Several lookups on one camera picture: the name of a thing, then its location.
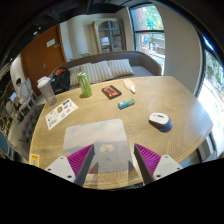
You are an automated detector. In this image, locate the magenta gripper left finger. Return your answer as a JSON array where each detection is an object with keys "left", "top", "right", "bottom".
[{"left": 44, "top": 143, "right": 96, "bottom": 187}]

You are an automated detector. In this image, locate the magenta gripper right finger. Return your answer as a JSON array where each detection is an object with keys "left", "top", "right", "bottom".
[{"left": 133, "top": 143, "right": 184, "bottom": 186}]

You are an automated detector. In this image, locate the white and navy computer mouse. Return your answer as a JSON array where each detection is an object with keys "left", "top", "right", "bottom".
[{"left": 149, "top": 112, "right": 173, "bottom": 132}]

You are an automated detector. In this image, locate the yellow sticky note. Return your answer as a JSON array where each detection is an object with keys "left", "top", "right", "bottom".
[{"left": 29, "top": 154, "right": 40, "bottom": 167}]

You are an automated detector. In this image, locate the white sticker sheet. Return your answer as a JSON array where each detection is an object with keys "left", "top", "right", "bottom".
[{"left": 45, "top": 98, "right": 78, "bottom": 130}]

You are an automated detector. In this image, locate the blue-green snack pack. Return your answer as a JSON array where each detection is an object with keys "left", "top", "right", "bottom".
[{"left": 118, "top": 98, "right": 135, "bottom": 109}]

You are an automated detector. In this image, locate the grey tufted chair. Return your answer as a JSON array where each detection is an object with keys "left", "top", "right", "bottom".
[{"left": 17, "top": 104, "right": 44, "bottom": 160}]

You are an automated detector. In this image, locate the black and orange box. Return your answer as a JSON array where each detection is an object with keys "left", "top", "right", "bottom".
[{"left": 102, "top": 85, "right": 122, "bottom": 99}]

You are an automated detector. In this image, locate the black and orange backpack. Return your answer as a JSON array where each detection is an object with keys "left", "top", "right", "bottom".
[{"left": 51, "top": 68, "right": 70, "bottom": 94}]

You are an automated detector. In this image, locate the green drink can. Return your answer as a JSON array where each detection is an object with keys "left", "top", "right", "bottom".
[{"left": 77, "top": 72, "right": 92, "bottom": 97}]

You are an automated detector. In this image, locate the striped cushion left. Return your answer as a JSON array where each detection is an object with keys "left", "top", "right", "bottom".
[{"left": 69, "top": 65, "right": 81, "bottom": 86}]

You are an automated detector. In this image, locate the striped cushion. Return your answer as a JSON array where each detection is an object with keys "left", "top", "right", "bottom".
[
  {"left": 108, "top": 59, "right": 134, "bottom": 78},
  {"left": 69, "top": 65, "right": 81, "bottom": 86},
  {"left": 81, "top": 61, "right": 114, "bottom": 84}
]

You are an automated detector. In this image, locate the person seated in background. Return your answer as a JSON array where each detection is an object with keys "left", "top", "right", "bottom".
[{"left": 16, "top": 78, "right": 32, "bottom": 105}]

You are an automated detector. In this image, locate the striped cushion middle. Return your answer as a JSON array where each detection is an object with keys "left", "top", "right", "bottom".
[{"left": 81, "top": 61, "right": 114, "bottom": 84}]

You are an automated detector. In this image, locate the grey curved sofa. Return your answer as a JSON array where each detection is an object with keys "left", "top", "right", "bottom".
[{"left": 50, "top": 51, "right": 162, "bottom": 80}]

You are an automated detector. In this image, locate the striped cushion right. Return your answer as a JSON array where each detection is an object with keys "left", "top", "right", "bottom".
[{"left": 108, "top": 59, "right": 134, "bottom": 78}]

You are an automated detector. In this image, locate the brown wooden door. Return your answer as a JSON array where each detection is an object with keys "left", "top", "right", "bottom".
[{"left": 21, "top": 25, "right": 65, "bottom": 96}]

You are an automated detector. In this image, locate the wooden glass-door cabinet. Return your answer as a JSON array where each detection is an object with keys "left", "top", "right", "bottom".
[{"left": 92, "top": 18, "right": 126, "bottom": 53}]

